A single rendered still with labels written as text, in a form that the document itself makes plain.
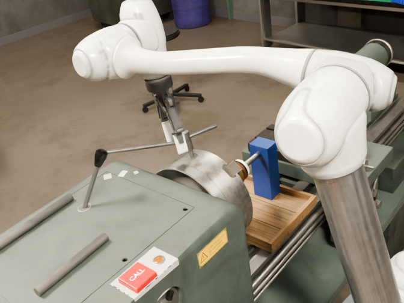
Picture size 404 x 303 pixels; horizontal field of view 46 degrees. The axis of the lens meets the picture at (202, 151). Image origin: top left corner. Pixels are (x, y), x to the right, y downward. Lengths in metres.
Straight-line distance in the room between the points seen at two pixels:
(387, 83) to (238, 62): 0.33
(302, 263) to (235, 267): 0.80
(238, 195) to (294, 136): 0.59
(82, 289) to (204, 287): 0.30
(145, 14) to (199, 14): 5.82
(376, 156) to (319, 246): 0.45
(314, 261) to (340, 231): 1.06
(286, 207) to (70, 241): 0.85
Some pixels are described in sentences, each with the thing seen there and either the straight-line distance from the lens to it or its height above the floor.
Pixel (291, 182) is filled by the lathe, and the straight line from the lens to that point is 1.98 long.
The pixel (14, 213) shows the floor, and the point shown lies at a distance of 3.82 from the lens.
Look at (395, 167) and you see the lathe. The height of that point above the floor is 0.68.
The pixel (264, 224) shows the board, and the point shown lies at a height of 0.88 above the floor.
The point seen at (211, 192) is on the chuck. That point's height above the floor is 1.19.
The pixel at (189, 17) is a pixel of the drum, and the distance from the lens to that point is 7.07.
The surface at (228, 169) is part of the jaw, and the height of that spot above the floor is 1.20.
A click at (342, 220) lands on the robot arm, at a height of 1.35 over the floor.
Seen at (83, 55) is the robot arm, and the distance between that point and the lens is 1.15.
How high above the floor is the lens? 1.98
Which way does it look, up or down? 30 degrees down
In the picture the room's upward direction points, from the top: 9 degrees counter-clockwise
